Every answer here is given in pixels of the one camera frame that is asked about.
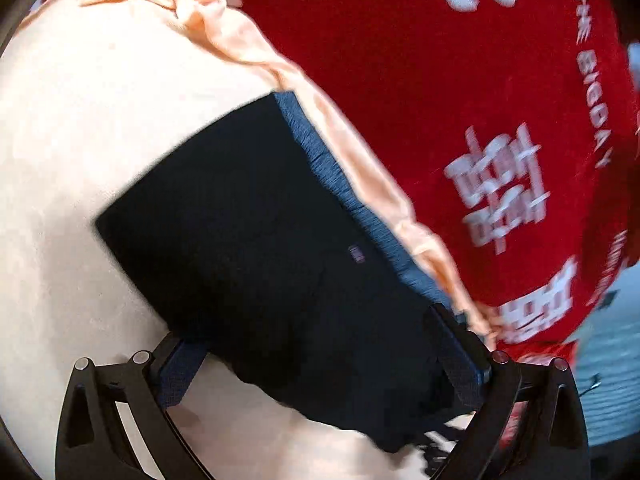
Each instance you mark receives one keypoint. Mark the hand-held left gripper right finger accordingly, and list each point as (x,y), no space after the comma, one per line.
(462,360)

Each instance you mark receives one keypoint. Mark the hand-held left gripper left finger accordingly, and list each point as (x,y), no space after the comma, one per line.
(177,375)

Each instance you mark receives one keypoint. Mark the black pants with blue trim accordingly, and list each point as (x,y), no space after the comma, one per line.
(260,250)

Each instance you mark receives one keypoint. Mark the peach bed sheet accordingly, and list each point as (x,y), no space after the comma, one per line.
(75,135)

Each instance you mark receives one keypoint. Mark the red printed blanket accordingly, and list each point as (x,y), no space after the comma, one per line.
(425,100)

